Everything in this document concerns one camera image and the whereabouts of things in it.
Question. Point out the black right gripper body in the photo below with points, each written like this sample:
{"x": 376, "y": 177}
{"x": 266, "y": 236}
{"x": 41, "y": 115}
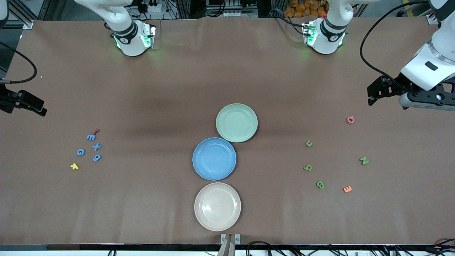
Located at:
{"x": 7, "y": 100}

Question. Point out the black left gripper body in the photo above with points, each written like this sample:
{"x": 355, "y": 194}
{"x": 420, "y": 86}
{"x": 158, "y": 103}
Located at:
{"x": 395, "y": 86}

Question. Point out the green foam letter N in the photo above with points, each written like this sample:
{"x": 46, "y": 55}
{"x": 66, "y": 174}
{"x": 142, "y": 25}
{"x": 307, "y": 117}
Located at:
{"x": 364, "y": 160}

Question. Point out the blue foam letter X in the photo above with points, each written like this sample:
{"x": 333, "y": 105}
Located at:
{"x": 96, "y": 146}

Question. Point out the blue foam number six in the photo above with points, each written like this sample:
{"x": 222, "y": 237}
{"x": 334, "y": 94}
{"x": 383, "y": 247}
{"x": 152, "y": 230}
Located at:
{"x": 96, "y": 159}

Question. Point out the green foam number nine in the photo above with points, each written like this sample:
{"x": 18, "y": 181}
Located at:
{"x": 309, "y": 169}

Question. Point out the green foam letter B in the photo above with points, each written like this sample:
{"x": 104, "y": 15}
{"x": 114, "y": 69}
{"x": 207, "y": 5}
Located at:
{"x": 318, "y": 183}

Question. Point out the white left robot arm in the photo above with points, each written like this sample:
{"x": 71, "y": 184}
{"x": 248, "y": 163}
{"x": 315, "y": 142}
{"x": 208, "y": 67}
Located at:
{"x": 328, "y": 39}

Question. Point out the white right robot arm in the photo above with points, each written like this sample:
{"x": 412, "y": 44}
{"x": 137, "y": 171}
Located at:
{"x": 131, "y": 39}

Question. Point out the pink foam letter Q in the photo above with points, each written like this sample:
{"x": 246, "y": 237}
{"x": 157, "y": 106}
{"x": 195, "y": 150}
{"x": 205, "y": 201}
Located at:
{"x": 348, "y": 117}

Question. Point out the blue foam letter E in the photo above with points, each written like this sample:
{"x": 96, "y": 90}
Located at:
{"x": 91, "y": 137}

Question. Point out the yellow foam letter K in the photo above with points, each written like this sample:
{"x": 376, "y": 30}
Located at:
{"x": 74, "y": 166}

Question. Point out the orange foam letter E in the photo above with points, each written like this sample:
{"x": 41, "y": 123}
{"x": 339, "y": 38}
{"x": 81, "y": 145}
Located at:
{"x": 349, "y": 189}

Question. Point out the pile of orange objects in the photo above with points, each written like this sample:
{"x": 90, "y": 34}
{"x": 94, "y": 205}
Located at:
{"x": 305, "y": 9}

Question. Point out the brown table cover sheet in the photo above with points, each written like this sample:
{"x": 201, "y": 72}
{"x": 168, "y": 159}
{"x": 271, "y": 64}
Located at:
{"x": 142, "y": 199}

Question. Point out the light green round plate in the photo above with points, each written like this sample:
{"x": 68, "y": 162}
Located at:
{"x": 236, "y": 123}

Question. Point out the white power strip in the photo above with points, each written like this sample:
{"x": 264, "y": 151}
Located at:
{"x": 153, "y": 6}
{"x": 236, "y": 14}

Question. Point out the blue round plate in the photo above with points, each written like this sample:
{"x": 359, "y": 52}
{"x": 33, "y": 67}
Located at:
{"x": 214, "y": 159}

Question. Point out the beige round plate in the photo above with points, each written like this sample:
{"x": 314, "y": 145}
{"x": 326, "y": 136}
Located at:
{"x": 217, "y": 207}

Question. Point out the aluminium frame profile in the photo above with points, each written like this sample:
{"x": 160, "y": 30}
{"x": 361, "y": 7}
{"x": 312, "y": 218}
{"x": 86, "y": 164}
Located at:
{"x": 432, "y": 19}
{"x": 21, "y": 16}

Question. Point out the silver metal bracket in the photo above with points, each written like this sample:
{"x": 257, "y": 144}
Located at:
{"x": 237, "y": 238}

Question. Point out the grey camera mount strut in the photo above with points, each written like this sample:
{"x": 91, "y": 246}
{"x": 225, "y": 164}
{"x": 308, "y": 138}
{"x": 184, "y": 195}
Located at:
{"x": 227, "y": 247}

